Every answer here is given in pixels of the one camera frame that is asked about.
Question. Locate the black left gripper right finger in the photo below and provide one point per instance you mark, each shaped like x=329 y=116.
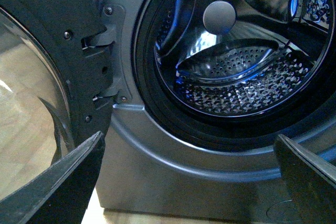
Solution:
x=310 y=180

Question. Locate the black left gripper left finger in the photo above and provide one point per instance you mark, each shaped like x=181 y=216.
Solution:
x=62 y=192

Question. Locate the grey front-load washing machine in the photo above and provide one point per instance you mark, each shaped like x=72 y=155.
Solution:
x=163 y=158

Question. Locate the washing machine glass door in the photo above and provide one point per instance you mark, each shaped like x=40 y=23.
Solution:
x=53 y=75

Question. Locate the steel washing machine drum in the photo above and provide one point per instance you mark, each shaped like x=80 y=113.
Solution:
x=238 y=58

